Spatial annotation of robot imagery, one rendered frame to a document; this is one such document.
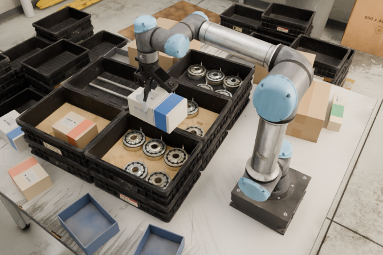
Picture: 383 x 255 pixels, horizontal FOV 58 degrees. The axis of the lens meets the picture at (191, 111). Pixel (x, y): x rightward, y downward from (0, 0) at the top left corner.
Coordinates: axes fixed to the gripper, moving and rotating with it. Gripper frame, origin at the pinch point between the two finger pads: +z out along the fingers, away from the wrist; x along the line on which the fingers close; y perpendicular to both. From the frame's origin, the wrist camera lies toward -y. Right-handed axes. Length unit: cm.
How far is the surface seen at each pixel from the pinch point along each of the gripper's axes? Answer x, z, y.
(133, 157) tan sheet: 10.2, 27.6, 7.8
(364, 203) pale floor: -93, 112, -90
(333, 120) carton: -70, 35, -56
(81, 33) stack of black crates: -89, 62, 159
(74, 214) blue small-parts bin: 40, 40, 16
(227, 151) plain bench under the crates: -26, 41, -19
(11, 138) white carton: 31, 31, 66
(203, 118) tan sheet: -27.4, 27.8, -4.0
